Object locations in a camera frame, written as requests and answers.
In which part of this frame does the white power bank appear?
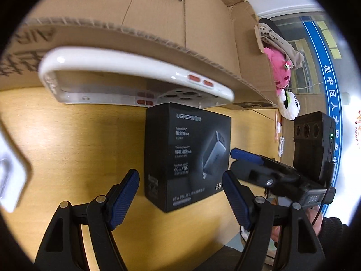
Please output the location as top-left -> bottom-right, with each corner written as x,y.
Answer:
0,148 -> 32,213

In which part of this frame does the black charger box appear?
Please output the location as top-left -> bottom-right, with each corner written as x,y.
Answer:
144,102 -> 232,213

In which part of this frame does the clear white phone case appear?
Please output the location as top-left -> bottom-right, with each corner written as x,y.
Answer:
38,46 -> 235,109

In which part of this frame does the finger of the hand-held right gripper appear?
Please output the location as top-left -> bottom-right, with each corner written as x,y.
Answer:
230,147 -> 266,166
231,160 -> 272,188

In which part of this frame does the brown cardboard box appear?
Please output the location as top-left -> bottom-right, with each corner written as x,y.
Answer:
0,0 -> 280,110

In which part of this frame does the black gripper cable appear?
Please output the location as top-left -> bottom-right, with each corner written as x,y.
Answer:
309,159 -> 337,227

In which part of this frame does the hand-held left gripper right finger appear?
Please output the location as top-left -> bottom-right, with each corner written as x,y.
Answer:
222,170 -> 326,271

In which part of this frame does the white door frame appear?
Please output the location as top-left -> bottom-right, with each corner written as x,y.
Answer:
257,3 -> 325,18

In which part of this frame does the grey leopard print cloth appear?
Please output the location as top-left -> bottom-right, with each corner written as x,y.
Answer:
255,18 -> 305,70

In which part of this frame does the white and green plush toy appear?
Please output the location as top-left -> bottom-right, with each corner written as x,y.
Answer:
277,90 -> 300,120

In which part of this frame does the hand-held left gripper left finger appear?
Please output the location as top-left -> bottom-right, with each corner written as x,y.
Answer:
35,169 -> 140,271

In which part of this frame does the glass partition with blue band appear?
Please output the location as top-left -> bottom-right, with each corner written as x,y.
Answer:
258,6 -> 361,223

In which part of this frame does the person's right hand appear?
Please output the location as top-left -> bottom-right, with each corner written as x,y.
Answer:
270,204 -> 325,243

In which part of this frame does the pink plush toy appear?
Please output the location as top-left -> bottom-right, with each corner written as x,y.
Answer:
263,47 -> 292,96

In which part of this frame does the person's right forearm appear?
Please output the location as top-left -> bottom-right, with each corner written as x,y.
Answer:
315,217 -> 352,264

